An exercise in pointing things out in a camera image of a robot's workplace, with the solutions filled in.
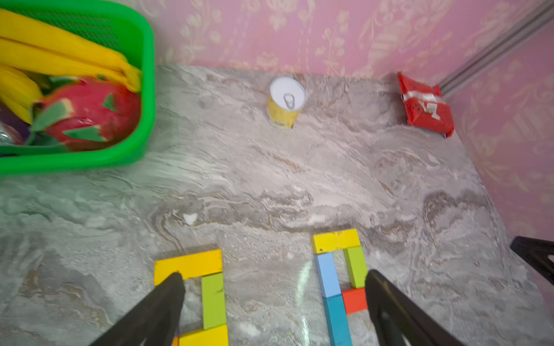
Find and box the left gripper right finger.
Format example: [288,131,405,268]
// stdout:
[365,270,463,346]

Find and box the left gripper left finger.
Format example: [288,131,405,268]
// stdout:
[92,272,186,345]

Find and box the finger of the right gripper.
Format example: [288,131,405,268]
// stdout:
[510,236,554,285]

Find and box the red block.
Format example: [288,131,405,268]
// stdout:
[342,288,368,315]

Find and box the teal block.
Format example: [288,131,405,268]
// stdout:
[323,296,353,346]

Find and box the lime green block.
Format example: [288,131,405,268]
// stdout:
[201,272,227,330]
[343,247,368,289]

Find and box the small yellow block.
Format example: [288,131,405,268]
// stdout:
[178,324,229,346]

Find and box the light blue block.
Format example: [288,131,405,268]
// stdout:
[315,252,341,298]

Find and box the long yellow block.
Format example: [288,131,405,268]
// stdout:
[154,249,223,285]

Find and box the yellow-green long block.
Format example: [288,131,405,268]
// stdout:
[312,229,361,255]

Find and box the red snack bag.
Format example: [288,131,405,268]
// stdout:
[397,72,454,138]

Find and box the red dragon fruit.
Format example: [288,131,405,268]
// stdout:
[25,76,141,153]

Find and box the purple snack packet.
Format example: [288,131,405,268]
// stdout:
[0,105,30,146]

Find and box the yellow paper cup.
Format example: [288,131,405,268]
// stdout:
[266,76,307,129]

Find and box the green plastic basket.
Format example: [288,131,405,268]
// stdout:
[0,0,157,177]

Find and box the yellow banana bunch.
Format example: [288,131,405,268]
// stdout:
[1,10,142,124]

